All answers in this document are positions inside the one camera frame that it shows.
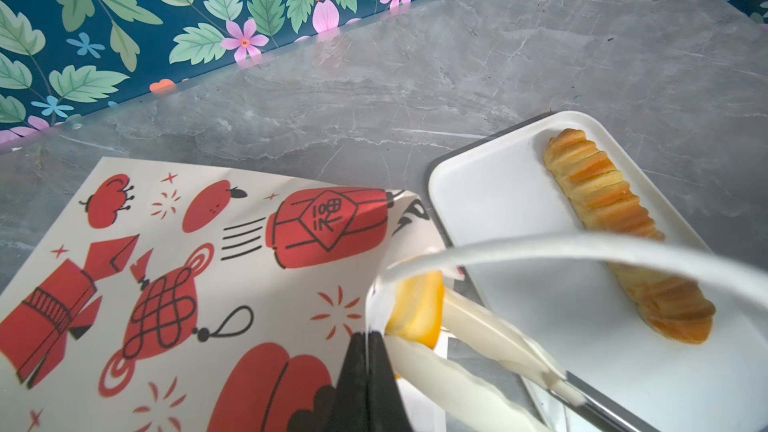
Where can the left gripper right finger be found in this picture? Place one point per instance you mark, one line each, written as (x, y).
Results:
(385, 408)

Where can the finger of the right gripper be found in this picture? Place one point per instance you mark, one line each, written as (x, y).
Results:
(471, 400)
(496, 339)

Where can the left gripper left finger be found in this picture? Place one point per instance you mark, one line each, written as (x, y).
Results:
(340, 408)

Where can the ring shaped fake bread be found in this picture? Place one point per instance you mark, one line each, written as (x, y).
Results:
(418, 309)

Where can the long ridged fake bread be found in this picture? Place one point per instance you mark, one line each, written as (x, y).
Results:
(602, 199)

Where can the red white paper bag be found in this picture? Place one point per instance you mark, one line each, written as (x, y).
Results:
(176, 297)

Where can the white rectangular tray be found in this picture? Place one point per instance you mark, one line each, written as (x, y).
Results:
(576, 310)

